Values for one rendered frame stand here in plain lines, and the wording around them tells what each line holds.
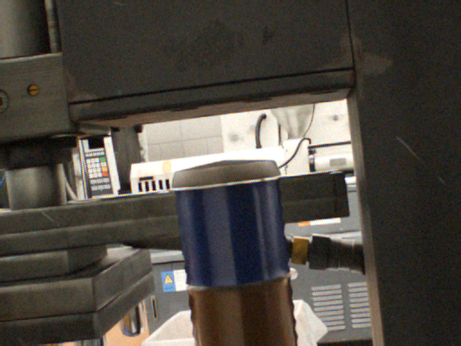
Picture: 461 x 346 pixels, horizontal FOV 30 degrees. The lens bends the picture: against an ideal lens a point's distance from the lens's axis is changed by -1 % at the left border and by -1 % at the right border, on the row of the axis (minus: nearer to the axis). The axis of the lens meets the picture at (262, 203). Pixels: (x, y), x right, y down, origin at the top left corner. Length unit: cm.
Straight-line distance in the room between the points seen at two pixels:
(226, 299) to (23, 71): 28
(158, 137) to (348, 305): 272
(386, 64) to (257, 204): 22
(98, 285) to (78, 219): 5
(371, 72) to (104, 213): 18
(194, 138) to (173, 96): 654
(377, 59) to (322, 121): 510
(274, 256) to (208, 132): 673
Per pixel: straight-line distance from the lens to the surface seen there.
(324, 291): 507
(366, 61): 50
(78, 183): 525
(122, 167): 553
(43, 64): 54
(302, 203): 52
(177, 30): 51
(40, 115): 54
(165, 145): 716
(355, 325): 510
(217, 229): 30
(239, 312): 30
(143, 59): 51
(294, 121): 531
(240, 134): 565
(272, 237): 30
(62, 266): 54
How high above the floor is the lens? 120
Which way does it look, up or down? 3 degrees down
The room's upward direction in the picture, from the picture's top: 7 degrees counter-clockwise
